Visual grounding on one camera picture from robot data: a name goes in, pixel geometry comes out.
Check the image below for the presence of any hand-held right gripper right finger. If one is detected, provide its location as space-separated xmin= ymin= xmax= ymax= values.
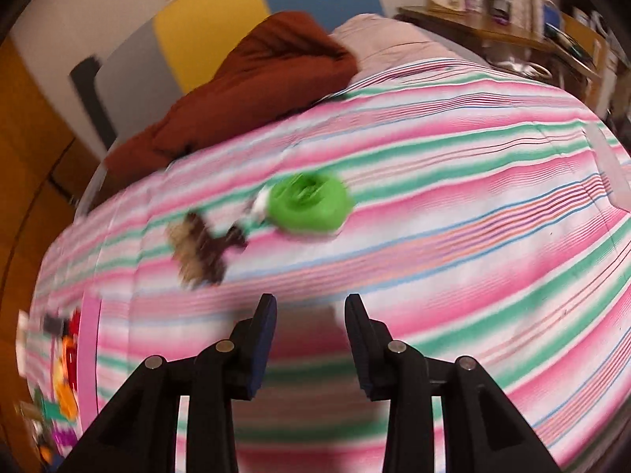
xmin=344 ymin=293 xmax=563 ymax=473

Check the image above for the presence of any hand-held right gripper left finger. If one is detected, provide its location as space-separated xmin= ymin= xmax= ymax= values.
xmin=56 ymin=293 xmax=279 ymax=473

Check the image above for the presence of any brown wooden massage brush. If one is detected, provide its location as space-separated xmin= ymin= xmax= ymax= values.
xmin=168 ymin=212 xmax=250 ymax=289

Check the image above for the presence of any green white plastic toy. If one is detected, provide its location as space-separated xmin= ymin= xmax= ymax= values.
xmin=249 ymin=171 xmax=355 ymax=236

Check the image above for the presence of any white tray with pink rim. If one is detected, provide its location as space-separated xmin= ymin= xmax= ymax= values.
xmin=15 ymin=296 xmax=102 ymax=459

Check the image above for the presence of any orange plastic toy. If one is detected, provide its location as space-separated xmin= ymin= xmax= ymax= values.
xmin=53 ymin=359 xmax=80 ymax=422

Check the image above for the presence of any purple fuzzy toy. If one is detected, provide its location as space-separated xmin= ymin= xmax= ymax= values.
xmin=52 ymin=426 xmax=80 ymax=449

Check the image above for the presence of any pink green striped blanket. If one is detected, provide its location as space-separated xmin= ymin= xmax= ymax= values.
xmin=30 ymin=56 xmax=631 ymax=473

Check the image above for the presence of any brown quilted duvet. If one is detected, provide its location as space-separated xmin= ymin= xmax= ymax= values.
xmin=103 ymin=10 xmax=358 ymax=181

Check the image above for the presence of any black rolled mat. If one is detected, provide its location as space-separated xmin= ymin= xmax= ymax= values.
xmin=69 ymin=56 xmax=119 ymax=153

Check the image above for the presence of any wooden panel wardrobe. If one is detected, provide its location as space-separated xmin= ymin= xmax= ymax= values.
xmin=0 ymin=39 xmax=104 ymax=454

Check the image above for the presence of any pale pink pillow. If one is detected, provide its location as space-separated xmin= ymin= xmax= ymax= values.
xmin=330 ymin=14 xmax=489 ymax=89

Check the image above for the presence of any grey yellow blue headboard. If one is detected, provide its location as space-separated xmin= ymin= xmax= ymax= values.
xmin=96 ymin=0 xmax=388 ymax=158

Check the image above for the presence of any wooden shelf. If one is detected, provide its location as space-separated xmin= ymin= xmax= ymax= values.
xmin=397 ymin=6 xmax=605 ymax=80

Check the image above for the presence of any brown cardboard box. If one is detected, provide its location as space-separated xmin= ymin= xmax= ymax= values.
xmin=562 ymin=12 xmax=609 ymax=70

